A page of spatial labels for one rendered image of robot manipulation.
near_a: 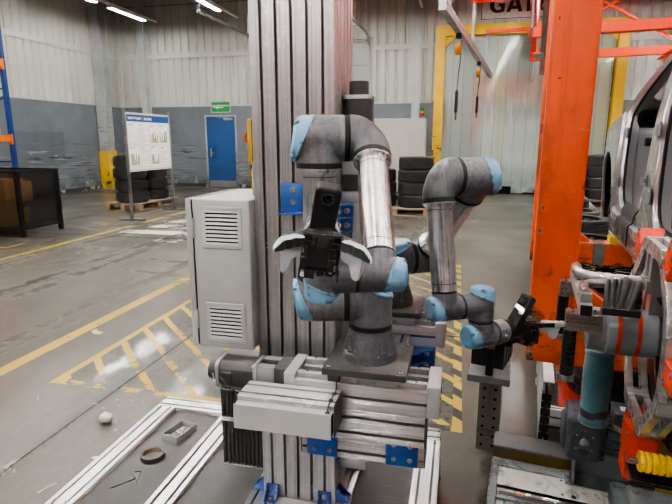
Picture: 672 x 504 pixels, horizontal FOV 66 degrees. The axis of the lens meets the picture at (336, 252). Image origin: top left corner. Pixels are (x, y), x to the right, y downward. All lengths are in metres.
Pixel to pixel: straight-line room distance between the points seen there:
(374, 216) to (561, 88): 1.16
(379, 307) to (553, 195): 1.01
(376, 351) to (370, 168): 0.48
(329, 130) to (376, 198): 0.22
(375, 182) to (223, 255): 0.59
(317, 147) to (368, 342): 0.52
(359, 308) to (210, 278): 0.51
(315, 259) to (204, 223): 0.76
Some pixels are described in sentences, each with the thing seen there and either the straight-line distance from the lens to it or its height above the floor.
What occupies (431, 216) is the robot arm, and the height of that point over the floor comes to 1.18.
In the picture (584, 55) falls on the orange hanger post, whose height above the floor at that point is 1.70.
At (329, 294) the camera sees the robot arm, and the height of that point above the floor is 1.09.
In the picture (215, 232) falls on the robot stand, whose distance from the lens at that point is 1.60.
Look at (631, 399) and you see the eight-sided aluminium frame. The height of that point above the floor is 0.62.
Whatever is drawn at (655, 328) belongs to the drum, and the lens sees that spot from 1.71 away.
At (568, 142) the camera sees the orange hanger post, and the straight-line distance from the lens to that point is 2.14.
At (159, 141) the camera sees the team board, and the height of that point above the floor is 1.38.
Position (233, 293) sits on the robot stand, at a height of 0.94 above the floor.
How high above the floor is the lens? 1.40
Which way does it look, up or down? 12 degrees down
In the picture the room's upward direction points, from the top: straight up
